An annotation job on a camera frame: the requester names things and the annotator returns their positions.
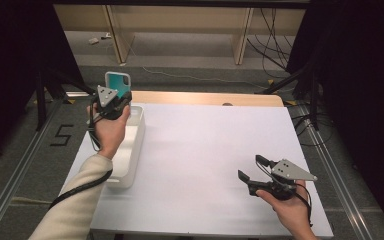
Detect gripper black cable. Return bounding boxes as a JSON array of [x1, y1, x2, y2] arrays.
[[47, 112, 114, 212], [255, 159, 315, 229]]

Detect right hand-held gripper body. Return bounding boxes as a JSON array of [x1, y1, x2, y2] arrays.
[[247, 158, 319, 201]]

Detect iridescent blue phone case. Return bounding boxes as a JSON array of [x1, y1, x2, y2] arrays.
[[104, 71, 133, 100]]

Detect bundle of black floor cables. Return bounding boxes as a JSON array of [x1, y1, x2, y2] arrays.
[[245, 8, 302, 80]]

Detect metal floor rail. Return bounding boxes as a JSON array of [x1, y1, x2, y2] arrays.
[[0, 99, 65, 240], [295, 104, 375, 240]]

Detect person's left hand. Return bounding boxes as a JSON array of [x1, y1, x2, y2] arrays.
[[86, 103, 132, 161]]

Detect light wooden shelf unit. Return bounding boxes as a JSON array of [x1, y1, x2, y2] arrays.
[[53, 4, 307, 66]]

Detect black metal stand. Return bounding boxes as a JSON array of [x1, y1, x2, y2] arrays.
[[34, 65, 106, 132], [262, 62, 322, 132]]

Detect white plastic storage bin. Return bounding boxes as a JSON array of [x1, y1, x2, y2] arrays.
[[104, 104, 146, 190]]

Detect thin black floor cables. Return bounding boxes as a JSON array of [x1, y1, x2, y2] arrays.
[[292, 102, 335, 148]]

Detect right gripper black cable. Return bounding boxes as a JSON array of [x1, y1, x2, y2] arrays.
[[255, 159, 315, 229]]

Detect dark curtain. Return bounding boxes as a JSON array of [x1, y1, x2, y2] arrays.
[[285, 0, 384, 238], [0, 0, 85, 164]]

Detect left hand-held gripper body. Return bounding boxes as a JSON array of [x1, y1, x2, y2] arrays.
[[91, 85, 130, 121]]

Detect person's right hand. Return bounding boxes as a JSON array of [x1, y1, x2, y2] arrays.
[[255, 180, 318, 240]]

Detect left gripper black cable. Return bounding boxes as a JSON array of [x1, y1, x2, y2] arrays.
[[47, 112, 114, 212]]

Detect white table mat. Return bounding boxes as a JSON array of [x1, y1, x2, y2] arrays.
[[59, 101, 335, 239]]

